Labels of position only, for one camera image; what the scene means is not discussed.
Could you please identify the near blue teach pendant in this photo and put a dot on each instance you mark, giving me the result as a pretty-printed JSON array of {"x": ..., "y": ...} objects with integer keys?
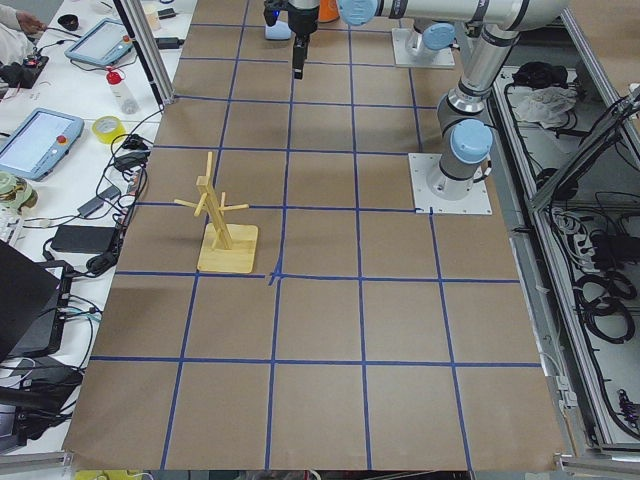
[{"x": 39, "y": 143}]

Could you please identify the white crumpled cloth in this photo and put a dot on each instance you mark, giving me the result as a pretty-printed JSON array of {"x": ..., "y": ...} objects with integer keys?
[{"x": 548, "y": 107}]

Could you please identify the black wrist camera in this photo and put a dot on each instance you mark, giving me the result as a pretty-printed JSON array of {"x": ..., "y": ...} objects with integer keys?
[{"x": 271, "y": 11}]

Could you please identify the wooden cup tree stand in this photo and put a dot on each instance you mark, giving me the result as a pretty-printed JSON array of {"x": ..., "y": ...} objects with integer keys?
[{"x": 226, "y": 247}]

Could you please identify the light blue plastic cup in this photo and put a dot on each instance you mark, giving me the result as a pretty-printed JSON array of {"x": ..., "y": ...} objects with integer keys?
[{"x": 280, "y": 31}]

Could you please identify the far blue teach pendant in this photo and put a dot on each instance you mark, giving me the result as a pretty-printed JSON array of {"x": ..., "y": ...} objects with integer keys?
[{"x": 103, "y": 45}]

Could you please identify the blue teach pendant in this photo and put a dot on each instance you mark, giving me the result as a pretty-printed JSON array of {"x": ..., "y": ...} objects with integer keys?
[
  {"x": 103, "y": 45},
  {"x": 39, "y": 143}
]

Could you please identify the red capped squeeze bottle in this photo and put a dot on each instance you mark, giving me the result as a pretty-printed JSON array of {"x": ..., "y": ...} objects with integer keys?
[{"x": 121, "y": 92}]

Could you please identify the black laptop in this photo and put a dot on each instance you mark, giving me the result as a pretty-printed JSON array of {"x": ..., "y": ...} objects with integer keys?
[{"x": 33, "y": 296}]

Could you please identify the black power adapter brick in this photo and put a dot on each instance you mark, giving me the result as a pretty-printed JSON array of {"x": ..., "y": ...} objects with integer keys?
[{"x": 83, "y": 239}]

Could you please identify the yellow tape roll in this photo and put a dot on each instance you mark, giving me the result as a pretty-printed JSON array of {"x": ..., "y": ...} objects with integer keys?
[{"x": 109, "y": 129}]

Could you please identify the black bowl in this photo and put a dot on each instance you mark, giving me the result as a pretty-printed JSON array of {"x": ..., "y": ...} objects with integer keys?
[{"x": 69, "y": 22}]

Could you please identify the orange can with silver lid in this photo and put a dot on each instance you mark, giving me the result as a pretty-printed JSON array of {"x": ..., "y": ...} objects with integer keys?
[{"x": 328, "y": 11}]

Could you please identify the aluminium frame post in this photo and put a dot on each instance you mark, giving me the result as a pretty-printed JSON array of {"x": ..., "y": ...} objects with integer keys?
[{"x": 132, "y": 15}]

